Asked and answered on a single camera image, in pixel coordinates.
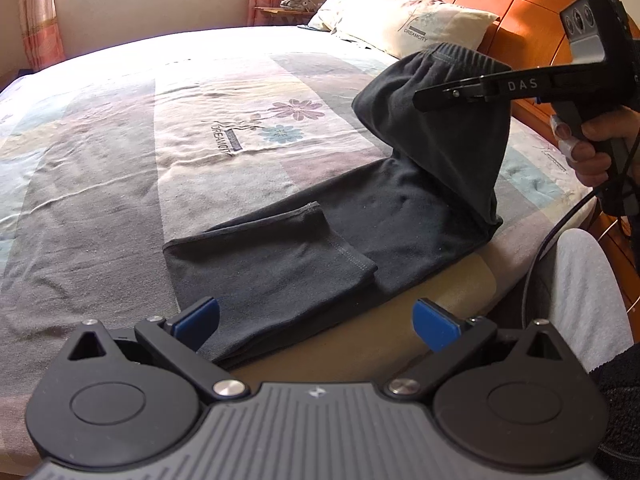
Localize person's right hand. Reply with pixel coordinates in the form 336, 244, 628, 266
549, 110, 640, 191

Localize small wooden shelf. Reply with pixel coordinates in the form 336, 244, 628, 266
254, 6, 321, 28

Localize dark grey pants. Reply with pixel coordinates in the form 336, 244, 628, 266
162, 42, 513, 373

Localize person's leg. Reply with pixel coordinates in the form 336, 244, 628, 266
537, 229, 636, 373

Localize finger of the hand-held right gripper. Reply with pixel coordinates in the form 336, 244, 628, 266
412, 74, 496, 113

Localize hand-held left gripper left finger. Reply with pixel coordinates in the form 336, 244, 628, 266
67, 296, 251, 402

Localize wooden headboard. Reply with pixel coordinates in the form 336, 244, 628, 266
350, 0, 640, 161

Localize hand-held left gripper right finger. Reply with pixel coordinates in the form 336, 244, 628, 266
384, 297, 576, 402

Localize person's black fleece jacket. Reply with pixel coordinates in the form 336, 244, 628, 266
587, 345, 640, 480

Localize beige printed pillow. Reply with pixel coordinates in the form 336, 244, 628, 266
306, 0, 501, 61

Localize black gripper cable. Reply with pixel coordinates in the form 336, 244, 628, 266
520, 145, 640, 331

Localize patchwork floral bedsheet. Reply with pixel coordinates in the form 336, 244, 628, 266
0, 25, 601, 466

